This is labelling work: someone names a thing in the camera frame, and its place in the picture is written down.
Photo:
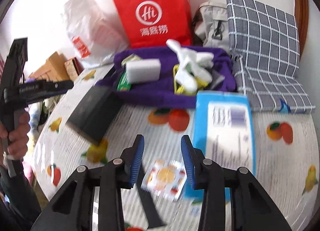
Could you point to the dark green gold box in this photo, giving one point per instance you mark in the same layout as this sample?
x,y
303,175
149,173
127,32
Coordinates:
x,y
95,113

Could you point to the yellow black cloth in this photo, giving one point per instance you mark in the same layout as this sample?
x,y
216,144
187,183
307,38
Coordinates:
x,y
190,79

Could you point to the person's left hand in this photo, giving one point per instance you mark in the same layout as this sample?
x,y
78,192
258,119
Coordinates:
x,y
18,137

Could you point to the fruit print lace tablecloth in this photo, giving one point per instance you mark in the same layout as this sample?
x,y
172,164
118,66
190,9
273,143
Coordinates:
x,y
286,148

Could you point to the grey plaid cushion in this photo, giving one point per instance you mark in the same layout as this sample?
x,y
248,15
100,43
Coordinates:
x,y
265,45

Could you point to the green snack packet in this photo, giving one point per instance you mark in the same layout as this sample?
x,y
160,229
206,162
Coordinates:
x,y
123,84

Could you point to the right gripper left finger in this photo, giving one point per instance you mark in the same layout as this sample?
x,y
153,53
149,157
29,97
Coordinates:
x,y
132,159

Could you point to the red paper shopping bag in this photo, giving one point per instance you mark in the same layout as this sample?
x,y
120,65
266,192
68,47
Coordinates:
x,y
150,23

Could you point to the blue tissue pack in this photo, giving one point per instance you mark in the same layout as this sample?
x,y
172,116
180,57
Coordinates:
x,y
223,129

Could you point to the white plastic shopping bag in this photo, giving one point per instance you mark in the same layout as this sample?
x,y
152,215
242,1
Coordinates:
x,y
94,38

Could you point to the white foam sponge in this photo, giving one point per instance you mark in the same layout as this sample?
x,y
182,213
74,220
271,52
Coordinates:
x,y
143,71

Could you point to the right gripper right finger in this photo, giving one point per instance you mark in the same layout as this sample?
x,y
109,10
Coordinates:
x,y
193,158

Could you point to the grey small backpack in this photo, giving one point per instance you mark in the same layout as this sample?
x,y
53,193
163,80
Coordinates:
x,y
210,26

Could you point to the brown patterned box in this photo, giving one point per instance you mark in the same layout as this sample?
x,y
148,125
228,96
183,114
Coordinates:
x,y
73,68

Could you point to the white cloth glove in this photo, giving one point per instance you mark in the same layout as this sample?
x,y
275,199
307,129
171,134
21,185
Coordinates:
x,y
187,56

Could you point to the wooden furniture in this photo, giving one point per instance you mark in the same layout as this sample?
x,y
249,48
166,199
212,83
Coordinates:
x,y
52,70

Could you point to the orange print snack packet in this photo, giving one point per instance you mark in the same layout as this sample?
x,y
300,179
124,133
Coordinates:
x,y
165,179

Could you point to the wooden door frame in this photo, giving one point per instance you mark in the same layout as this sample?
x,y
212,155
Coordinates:
x,y
302,19

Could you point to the purple fabric storage tray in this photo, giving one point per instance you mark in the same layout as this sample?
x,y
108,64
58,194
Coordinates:
x,y
160,94

